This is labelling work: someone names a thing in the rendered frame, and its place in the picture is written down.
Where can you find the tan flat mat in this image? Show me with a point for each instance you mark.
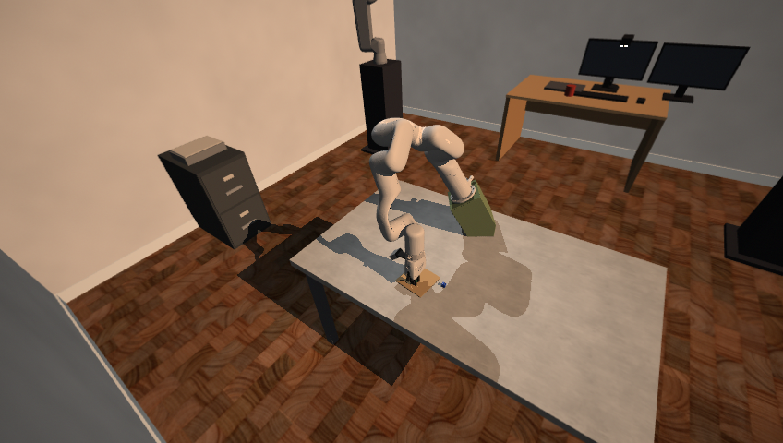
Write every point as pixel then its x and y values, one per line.
pixel 427 280

